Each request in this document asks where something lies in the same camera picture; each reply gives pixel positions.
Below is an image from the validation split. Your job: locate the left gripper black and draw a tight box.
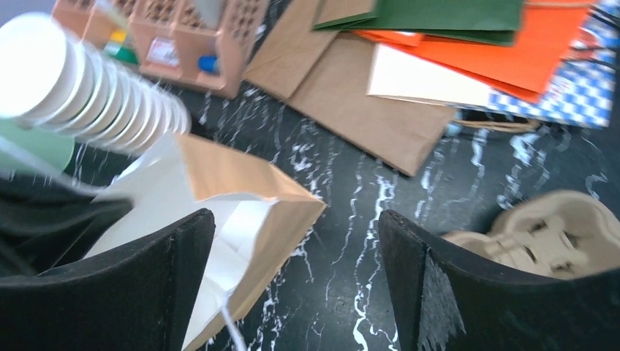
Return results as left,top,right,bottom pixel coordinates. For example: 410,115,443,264
1,179,133,277

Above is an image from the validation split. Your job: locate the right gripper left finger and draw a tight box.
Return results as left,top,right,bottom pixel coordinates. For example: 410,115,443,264
1,208,215,350

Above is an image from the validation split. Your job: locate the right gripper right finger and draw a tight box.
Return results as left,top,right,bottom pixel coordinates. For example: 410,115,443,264
379,210,619,350

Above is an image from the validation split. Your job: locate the cardboard two-cup carrier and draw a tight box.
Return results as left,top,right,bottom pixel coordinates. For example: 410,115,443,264
443,190,619,280

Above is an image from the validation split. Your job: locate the tan paper bag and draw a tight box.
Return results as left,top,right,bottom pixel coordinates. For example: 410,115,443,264
89,132,325,350

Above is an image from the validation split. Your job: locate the stack of paper cups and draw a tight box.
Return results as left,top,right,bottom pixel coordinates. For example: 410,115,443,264
1,12,191,155

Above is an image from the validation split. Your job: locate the green cup holder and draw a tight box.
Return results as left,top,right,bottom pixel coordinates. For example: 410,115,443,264
1,120,75,172

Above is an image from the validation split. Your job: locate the green yellow small item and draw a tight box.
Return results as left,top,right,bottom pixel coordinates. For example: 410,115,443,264
103,29,139,65

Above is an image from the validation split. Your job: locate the red white small box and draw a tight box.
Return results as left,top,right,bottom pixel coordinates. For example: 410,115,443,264
145,37,179,69

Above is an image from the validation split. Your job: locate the white paper bag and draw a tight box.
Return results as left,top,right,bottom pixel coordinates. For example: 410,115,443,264
367,44,492,107

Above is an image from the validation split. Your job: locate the blue cap small item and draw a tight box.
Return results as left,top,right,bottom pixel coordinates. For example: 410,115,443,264
197,56,220,75

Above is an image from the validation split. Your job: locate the pink desk file organizer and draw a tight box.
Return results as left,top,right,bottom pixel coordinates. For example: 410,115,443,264
52,1,269,99

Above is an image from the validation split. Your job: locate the brown kraft paper bag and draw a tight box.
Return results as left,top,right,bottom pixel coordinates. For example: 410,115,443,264
243,1,457,176

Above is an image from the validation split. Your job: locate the dark green paper bag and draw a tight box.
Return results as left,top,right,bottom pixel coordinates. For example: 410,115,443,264
312,0,524,46

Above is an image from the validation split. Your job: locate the orange paper bag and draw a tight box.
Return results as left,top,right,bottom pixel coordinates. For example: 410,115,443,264
381,1,593,103

